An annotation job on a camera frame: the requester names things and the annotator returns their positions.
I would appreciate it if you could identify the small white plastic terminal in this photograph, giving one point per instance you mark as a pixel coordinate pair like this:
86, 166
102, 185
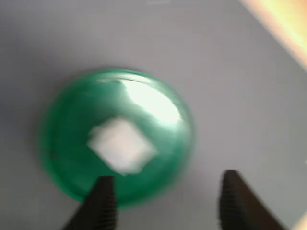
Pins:
121, 146

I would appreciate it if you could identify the round green lid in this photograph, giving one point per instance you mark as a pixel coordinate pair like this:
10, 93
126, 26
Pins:
69, 124

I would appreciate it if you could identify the dark grey mat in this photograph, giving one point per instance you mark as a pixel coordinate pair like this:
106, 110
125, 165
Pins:
239, 72

